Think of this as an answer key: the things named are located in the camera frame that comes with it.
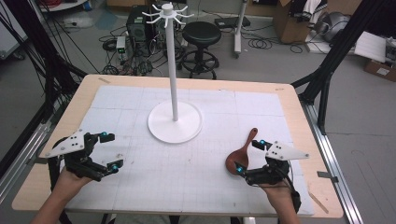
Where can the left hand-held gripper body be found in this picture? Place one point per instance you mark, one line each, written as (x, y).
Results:
(70, 146)

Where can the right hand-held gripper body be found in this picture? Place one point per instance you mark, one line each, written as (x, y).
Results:
(280, 152)

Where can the brown wooden spoon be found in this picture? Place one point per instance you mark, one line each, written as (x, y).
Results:
(237, 158)

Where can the white hook rack stand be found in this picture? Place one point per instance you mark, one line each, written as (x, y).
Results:
(174, 124)

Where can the person's left hand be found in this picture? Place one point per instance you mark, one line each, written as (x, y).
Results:
(68, 183)

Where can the person's right hand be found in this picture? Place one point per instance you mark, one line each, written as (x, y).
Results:
(278, 194)

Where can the white grid mat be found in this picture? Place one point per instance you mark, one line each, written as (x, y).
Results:
(174, 174)

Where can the thin wooden stick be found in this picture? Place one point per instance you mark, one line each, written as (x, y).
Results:
(318, 202)

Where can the small grey electronics box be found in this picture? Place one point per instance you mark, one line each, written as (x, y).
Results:
(121, 43)

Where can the black computer tower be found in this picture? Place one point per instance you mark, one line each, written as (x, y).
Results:
(138, 26)

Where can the large cardboard box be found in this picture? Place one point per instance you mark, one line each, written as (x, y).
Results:
(289, 29)

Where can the black round stool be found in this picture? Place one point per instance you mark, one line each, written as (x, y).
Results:
(201, 34)

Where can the black flat device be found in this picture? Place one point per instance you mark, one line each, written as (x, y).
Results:
(232, 21)

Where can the small cardboard box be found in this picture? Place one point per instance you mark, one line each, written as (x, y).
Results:
(381, 71)

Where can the grey round appliance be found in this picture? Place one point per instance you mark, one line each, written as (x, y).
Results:
(334, 26)

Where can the white foam board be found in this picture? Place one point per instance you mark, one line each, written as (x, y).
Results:
(370, 46)

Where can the black and white clothing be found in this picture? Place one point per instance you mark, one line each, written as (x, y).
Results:
(306, 9)

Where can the aluminium rail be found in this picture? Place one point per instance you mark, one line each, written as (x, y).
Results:
(21, 161)
(333, 161)

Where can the black metal frame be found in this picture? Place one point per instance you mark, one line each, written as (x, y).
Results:
(46, 62)
(327, 68)

